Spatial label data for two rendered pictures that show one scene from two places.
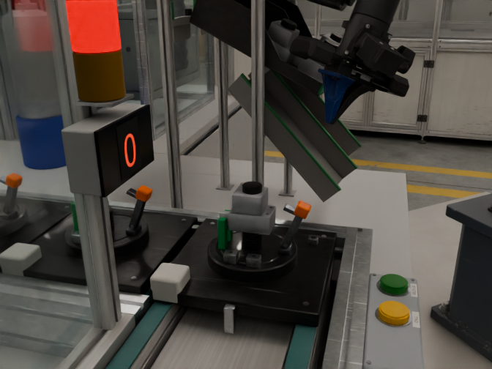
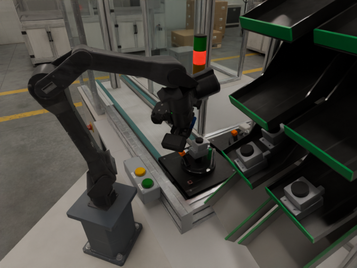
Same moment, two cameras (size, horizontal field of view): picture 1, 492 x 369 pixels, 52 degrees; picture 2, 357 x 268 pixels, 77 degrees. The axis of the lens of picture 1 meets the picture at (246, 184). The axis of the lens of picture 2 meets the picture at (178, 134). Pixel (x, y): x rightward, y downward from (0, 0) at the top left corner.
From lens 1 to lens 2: 1.27 m
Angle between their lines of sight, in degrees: 109
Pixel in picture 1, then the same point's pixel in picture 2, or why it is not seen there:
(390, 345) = (135, 163)
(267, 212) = (192, 148)
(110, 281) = (200, 123)
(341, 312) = (154, 165)
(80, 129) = not seen: hidden behind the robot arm
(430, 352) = (134, 208)
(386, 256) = (186, 261)
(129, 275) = (215, 140)
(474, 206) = (125, 194)
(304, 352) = (155, 154)
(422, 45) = not seen: outside the picture
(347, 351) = (145, 158)
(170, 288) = not seen: hidden behind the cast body
